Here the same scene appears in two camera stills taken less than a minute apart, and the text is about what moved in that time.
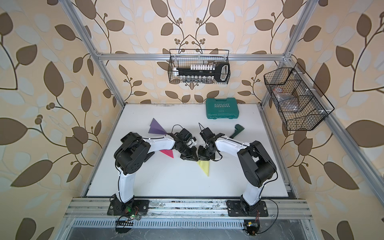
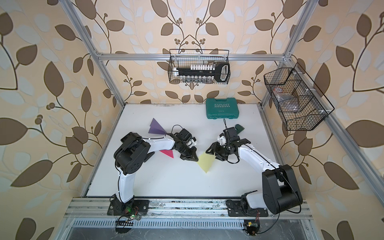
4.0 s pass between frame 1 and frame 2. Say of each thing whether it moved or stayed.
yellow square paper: stayed
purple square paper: stayed
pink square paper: stayed
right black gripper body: moved
